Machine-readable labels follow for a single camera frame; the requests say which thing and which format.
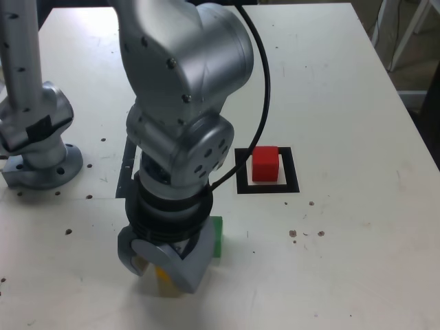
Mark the dark object beside table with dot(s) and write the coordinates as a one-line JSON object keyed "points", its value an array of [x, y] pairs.
{"points": [[434, 113]]}

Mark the green cube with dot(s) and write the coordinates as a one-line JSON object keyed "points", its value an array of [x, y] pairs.
{"points": [[218, 237]]}

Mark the yellow cube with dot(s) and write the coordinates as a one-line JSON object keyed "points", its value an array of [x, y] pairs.
{"points": [[163, 275]]}

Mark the red cube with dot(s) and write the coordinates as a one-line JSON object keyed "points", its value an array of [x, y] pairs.
{"points": [[264, 165]]}

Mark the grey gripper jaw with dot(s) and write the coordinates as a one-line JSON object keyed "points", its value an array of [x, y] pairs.
{"points": [[124, 254], [192, 268]]}

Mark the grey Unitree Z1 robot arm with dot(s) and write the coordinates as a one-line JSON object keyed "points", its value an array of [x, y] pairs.
{"points": [[189, 68]]}

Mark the white furniture frame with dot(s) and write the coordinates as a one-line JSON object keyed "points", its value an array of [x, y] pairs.
{"points": [[409, 34]]}

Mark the black tape square outline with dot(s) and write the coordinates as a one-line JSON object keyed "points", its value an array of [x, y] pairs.
{"points": [[292, 172]]}

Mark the black tape strip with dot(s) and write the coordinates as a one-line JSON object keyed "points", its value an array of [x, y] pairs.
{"points": [[123, 178]]}

